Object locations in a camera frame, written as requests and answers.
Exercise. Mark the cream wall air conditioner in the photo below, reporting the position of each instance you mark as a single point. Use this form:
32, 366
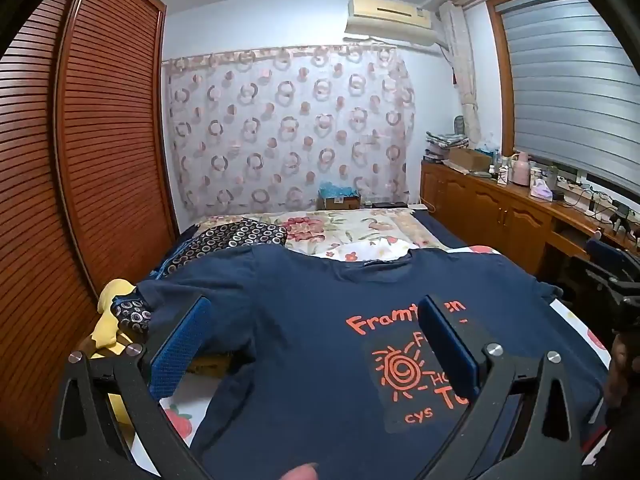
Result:
390, 17

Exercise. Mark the person's left hand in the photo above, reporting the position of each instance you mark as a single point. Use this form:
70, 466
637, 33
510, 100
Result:
300, 473

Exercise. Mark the navy printed t-shirt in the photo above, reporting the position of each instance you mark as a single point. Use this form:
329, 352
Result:
300, 360

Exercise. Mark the yellow plush toy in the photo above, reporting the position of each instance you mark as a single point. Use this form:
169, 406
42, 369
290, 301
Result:
112, 332

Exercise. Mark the purple tissue pack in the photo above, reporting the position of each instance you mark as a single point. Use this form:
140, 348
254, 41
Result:
541, 191

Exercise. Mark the white carton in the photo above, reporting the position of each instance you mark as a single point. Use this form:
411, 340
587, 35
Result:
503, 171

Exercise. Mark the person's right hand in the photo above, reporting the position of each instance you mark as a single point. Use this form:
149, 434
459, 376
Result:
625, 365

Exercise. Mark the pink thermos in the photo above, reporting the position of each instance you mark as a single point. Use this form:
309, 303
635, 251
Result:
520, 170

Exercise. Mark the circle-patterned sheer curtain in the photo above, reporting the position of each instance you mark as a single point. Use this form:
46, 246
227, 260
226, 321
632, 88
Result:
280, 125

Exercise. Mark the strawberry flower print sheet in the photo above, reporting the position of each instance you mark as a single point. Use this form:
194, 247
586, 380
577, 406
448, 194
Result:
575, 325

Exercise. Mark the stack of folded towels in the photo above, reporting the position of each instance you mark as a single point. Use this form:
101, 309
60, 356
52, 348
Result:
445, 142

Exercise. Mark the flat black box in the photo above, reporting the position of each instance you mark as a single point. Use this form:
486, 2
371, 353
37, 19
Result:
390, 205

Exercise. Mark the open cardboard box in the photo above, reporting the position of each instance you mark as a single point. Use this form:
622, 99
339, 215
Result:
470, 160

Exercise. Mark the yellow patterned cloth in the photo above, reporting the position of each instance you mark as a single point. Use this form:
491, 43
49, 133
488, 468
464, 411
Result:
210, 365

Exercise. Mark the wooden louvered wardrobe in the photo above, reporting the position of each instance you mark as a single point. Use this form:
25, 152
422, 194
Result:
100, 135

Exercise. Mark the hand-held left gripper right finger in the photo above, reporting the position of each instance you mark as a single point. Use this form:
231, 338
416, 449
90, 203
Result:
450, 342

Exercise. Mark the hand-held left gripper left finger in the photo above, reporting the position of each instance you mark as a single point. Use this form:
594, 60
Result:
176, 345

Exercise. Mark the cream window curtain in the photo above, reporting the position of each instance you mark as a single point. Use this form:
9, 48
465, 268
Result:
462, 70

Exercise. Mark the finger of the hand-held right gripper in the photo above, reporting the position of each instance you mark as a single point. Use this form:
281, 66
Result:
602, 247
585, 275

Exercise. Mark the dark circle-patterned cloth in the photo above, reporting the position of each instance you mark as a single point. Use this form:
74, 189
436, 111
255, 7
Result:
235, 237

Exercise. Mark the floral quilt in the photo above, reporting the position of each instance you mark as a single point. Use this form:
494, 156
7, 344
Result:
320, 230

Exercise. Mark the long wooden cabinet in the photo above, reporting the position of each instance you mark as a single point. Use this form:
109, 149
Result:
490, 210

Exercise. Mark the grey window blind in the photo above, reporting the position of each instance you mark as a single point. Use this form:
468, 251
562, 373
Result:
565, 75

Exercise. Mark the small cardboard box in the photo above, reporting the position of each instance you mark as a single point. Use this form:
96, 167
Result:
342, 203

